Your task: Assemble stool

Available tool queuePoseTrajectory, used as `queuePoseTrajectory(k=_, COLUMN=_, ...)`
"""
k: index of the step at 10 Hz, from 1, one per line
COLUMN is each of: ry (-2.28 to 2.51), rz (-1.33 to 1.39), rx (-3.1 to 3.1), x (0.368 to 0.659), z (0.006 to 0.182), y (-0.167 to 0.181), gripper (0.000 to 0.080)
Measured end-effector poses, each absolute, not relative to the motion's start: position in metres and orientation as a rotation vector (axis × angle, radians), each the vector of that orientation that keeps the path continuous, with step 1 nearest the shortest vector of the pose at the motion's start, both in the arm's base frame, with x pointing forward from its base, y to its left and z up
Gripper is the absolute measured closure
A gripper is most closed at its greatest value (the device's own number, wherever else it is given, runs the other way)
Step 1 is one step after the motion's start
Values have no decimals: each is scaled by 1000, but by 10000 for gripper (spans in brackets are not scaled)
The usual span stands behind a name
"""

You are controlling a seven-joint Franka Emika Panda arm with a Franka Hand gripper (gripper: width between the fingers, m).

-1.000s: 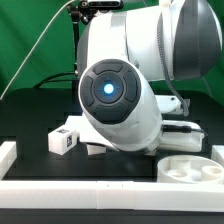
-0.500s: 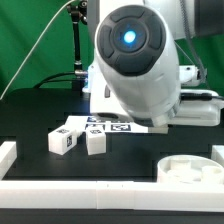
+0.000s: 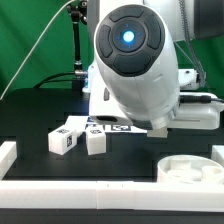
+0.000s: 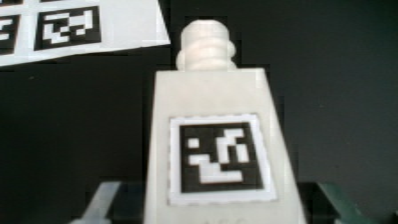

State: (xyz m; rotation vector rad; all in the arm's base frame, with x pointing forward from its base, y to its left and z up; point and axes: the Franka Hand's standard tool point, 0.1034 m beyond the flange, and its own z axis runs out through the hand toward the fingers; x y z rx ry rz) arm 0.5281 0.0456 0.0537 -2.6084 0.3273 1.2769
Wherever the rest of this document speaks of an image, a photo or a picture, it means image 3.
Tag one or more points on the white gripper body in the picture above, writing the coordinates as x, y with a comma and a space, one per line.
197, 111

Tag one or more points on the white round stool seat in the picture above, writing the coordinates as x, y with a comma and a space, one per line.
189, 169

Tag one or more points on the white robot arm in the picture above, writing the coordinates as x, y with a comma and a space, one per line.
134, 74

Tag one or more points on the white right barrier block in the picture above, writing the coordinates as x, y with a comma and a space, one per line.
218, 154

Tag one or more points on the white barrier block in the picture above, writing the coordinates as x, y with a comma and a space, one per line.
8, 155
218, 154

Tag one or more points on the paper sheet with tags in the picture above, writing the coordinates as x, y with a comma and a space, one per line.
81, 123

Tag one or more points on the white left barrier block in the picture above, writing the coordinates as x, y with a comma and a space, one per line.
8, 155

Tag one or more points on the white front barrier rail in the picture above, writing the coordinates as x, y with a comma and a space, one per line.
111, 195

